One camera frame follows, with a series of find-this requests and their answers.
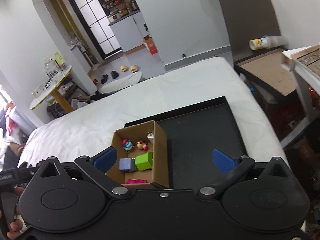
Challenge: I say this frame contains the purple grey cube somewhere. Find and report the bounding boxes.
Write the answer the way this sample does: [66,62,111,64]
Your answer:
[119,158,137,172]

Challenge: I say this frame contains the red blue toy figure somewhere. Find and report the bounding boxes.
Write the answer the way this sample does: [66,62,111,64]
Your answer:
[121,138,134,152]

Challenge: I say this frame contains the pink toy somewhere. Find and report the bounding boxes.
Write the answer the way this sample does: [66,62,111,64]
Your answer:
[125,179,148,185]

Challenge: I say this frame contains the green plastic cube container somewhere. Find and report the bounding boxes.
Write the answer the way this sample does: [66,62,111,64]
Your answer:
[135,152,153,171]

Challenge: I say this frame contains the brown cardboard box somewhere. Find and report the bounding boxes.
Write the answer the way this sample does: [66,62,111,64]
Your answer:
[106,120,169,190]

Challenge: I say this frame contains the brown pink toy figure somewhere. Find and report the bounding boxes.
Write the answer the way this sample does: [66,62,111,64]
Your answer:
[136,140,149,152]

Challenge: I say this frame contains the small white toy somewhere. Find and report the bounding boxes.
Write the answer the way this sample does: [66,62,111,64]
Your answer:
[147,132,154,139]

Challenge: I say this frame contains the left hand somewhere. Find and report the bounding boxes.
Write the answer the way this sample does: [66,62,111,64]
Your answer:
[7,186,24,239]

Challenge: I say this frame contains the black tray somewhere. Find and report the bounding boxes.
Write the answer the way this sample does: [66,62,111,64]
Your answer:
[125,96,247,190]

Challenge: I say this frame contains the black shoe left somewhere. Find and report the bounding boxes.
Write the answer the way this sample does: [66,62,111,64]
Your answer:
[101,74,108,84]

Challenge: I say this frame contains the black shoe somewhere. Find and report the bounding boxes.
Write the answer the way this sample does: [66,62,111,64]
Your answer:
[111,70,119,79]
[101,74,108,84]

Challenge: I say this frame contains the black shoe right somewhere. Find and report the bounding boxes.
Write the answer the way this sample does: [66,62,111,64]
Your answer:
[111,70,119,79]

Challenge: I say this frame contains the tan slipper left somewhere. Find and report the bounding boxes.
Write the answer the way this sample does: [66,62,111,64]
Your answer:
[120,65,128,73]

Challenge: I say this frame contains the tan slipper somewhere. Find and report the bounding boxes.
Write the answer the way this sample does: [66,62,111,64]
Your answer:
[120,65,128,73]
[130,65,139,73]

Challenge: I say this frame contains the round yellow-edged table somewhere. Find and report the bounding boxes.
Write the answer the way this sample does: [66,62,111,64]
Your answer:
[29,65,74,113]

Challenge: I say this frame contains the tan slipper right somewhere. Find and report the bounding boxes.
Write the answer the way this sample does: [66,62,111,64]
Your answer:
[130,65,139,73]

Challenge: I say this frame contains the stacked paper cups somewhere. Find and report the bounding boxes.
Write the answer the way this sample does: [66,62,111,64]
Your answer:
[249,36,288,51]

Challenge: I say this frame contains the orange box by wall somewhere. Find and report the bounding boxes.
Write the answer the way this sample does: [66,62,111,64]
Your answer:
[144,36,158,55]

